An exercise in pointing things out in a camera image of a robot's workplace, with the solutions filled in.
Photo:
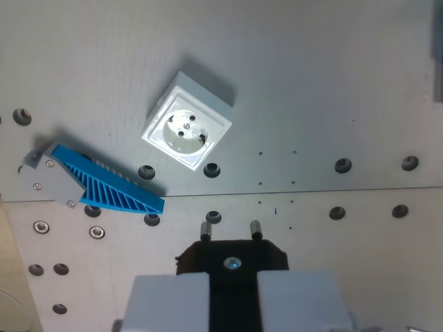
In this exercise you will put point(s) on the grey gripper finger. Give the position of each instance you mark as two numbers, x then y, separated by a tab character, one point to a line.
297	304
166	304

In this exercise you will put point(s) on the black plug with metal pins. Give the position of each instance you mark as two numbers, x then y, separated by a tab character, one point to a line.
233	276

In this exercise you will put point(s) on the silver hex socket screw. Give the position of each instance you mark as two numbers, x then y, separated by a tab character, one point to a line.
41	227
97	232

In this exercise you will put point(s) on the beige board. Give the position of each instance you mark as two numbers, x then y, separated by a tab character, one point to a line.
14	269

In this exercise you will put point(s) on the grey metal profile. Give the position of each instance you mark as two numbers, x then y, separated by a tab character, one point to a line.
437	52

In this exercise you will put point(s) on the blue ribbed finger, grey mount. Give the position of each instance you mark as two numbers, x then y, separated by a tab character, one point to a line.
104	186

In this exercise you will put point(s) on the white square wall socket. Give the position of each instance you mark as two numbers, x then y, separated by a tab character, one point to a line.
187	135

